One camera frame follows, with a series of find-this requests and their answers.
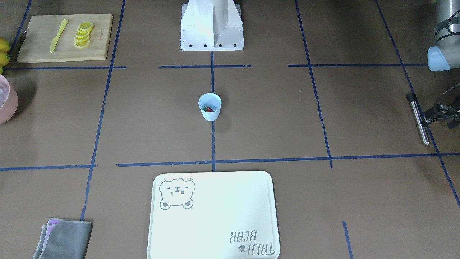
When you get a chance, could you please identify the yellow knife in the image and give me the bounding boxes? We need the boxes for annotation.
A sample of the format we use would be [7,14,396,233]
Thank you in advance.
[49,19,69,54]

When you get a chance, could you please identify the whole lemon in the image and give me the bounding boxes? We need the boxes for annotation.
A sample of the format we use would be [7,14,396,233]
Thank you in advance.
[0,51,10,67]
[0,37,11,53]

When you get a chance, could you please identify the lemon slice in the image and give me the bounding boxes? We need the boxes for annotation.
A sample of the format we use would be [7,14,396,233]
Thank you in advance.
[74,22,94,49]

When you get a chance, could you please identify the white support column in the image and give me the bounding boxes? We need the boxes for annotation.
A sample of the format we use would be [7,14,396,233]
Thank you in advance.
[181,0,243,40]

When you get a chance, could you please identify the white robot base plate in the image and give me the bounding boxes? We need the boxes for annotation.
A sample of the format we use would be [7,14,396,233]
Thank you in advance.
[180,3,245,51]

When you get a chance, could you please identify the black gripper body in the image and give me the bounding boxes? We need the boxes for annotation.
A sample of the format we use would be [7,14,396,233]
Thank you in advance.
[423,99,460,129]

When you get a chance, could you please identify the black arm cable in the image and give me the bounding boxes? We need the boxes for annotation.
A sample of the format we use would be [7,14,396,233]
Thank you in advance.
[431,83,460,115]

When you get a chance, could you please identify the steel muddler with black tip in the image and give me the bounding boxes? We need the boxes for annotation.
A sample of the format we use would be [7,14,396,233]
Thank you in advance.
[406,93,430,145]

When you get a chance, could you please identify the light blue plastic cup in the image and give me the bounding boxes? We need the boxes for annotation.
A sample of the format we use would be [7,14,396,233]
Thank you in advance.
[198,93,222,121]

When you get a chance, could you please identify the grey and purple folded cloth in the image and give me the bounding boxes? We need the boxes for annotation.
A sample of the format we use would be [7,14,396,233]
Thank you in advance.
[33,217,93,259]

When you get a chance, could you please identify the grey and blue arm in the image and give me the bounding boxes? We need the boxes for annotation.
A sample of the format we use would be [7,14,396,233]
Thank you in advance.
[424,0,460,129]

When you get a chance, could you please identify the wooden cutting board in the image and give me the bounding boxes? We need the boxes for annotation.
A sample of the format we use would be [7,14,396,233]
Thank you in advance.
[17,13,113,63]

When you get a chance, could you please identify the pink bowl of ice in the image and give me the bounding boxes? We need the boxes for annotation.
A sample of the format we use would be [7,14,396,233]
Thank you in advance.
[0,75,18,124]

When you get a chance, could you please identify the white bear print tray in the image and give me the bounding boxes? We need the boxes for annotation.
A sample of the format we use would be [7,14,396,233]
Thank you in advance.
[147,171,281,259]

